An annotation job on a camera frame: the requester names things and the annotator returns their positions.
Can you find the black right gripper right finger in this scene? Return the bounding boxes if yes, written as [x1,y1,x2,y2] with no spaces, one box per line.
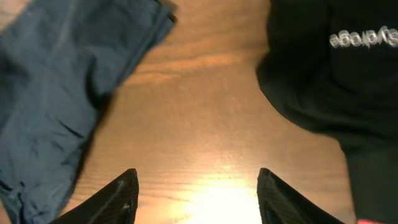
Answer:
[257,168,344,224]

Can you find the navy blue shorts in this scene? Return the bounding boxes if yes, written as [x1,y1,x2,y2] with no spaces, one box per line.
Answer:
[1,0,174,223]

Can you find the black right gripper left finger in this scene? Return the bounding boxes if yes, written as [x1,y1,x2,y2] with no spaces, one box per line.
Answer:
[50,169,139,224]

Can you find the black shirt with lettering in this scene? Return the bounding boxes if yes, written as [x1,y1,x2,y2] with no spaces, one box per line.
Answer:
[257,0,397,223]

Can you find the red garment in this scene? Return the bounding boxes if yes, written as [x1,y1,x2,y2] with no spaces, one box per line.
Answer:
[357,220,385,224]

